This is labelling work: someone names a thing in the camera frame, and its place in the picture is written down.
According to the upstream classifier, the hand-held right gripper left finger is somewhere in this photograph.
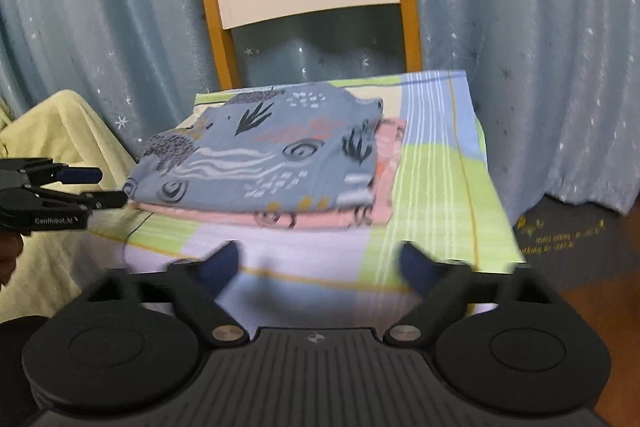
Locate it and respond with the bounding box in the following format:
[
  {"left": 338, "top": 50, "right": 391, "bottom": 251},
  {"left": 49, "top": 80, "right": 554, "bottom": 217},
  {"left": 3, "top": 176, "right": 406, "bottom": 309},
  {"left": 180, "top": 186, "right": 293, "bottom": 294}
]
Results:
[{"left": 85, "top": 241, "right": 251, "bottom": 349}]

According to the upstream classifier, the green sofa cover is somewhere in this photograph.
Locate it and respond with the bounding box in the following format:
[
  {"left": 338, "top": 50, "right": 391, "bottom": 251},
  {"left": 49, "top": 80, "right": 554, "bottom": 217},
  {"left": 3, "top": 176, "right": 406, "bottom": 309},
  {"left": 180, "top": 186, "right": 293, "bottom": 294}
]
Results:
[{"left": 0, "top": 89, "right": 147, "bottom": 323}]

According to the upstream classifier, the dark floor mat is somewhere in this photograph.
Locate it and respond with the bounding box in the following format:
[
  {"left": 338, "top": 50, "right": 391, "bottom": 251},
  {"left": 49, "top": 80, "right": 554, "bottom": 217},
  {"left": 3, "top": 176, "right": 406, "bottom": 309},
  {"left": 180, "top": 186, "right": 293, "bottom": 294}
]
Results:
[{"left": 512, "top": 192, "right": 640, "bottom": 297}]

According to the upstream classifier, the blue star curtain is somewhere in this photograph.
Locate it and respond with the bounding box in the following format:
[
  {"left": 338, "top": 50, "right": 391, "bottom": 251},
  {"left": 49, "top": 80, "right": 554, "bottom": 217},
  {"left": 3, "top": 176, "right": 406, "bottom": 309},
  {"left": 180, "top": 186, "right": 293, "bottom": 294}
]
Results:
[{"left": 0, "top": 0, "right": 640, "bottom": 214}]

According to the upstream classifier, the folded pink patterned garment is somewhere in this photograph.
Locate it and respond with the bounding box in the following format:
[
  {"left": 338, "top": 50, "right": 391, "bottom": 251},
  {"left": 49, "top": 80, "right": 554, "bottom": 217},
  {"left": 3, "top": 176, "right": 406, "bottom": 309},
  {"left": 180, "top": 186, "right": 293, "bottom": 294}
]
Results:
[{"left": 127, "top": 117, "right": 408, "bottom": 231}]

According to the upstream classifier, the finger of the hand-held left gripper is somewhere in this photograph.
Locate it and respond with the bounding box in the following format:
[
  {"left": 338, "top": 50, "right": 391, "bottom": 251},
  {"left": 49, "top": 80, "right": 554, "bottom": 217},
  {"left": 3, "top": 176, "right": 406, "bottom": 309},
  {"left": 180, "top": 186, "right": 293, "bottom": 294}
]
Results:
[
  {"left": 30, "top": 188, "right": 129, "bottom": 214},
  {"left": 20, "top": 158, "right": 104, "bottom": 186}
]

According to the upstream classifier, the striped chair cover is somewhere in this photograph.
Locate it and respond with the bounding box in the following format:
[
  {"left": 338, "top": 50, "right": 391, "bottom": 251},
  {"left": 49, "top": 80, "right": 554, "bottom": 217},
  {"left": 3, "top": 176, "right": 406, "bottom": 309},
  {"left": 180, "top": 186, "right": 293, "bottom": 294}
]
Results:
[{"left": 87, "top": 69, "right": 529, "bottom": 309}]

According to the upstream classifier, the blue patterned garment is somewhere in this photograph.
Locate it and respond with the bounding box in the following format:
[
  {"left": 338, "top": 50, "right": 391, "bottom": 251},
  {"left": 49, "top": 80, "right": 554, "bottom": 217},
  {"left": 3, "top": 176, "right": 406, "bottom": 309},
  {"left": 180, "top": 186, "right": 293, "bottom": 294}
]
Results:
[{"left": 122, "top": 82, "right": 386, "bottom": 215}]

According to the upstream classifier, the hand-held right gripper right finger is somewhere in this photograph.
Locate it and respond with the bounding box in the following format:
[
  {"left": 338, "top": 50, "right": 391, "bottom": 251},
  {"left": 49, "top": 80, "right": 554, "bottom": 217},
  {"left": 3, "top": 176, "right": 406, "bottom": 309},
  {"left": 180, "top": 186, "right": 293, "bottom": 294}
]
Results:
[{"left": 382, "top": 242, "right": 561, "bottom": 349}]

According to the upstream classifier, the person's black trouser leg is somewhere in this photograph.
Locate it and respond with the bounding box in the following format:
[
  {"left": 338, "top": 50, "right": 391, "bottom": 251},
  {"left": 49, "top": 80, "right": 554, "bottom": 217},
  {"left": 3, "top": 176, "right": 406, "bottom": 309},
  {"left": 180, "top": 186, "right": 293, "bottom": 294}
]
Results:
[{"left": 0, "top": 314, "right": 53, "bottom": 360}]

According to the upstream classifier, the person's left hand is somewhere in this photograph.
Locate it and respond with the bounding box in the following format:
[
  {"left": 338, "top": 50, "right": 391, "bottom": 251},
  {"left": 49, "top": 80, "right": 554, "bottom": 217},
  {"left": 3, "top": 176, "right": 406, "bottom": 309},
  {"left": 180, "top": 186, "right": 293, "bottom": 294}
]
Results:
[{"left": 0, "top": 231, "right": 25, "bottom": 286}]

